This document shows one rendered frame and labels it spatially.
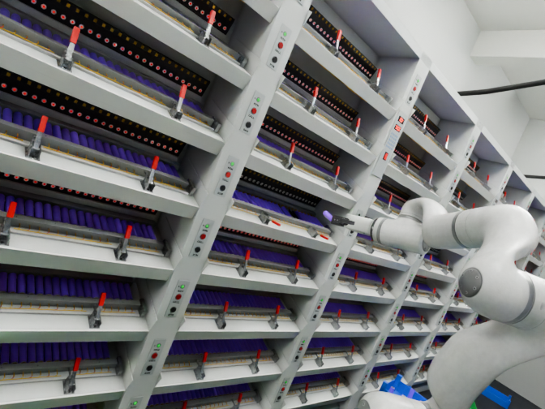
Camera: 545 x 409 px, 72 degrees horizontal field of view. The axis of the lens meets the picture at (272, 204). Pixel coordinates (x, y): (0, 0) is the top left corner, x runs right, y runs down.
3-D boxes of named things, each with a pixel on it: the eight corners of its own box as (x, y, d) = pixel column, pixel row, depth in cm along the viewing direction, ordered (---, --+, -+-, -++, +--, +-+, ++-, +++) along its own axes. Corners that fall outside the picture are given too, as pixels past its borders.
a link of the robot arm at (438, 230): (471, 177, 88) (399, 197, 117) (448, 236, 84) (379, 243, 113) (501, 195, 89) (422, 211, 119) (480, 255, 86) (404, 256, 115)
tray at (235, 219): (331, 253, 157) (345, 237, 154) (216, 225, 115) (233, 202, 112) (307, 222, 170) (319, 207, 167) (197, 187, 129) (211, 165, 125)
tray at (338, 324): (375, 337, 208) (392, 320, 203) (307, 337, 166) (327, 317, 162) (354, 307, 221) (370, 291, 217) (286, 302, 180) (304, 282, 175)
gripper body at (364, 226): (391, 221, 121) (362, 216, 129) (375, 215, 114) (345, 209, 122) (385, 244, 121) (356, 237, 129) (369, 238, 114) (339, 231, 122)
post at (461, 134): (350, 416, 217) (483, 125, 203) (341, 419, 210) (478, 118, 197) (326, 393, 231) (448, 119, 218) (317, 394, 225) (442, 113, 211)
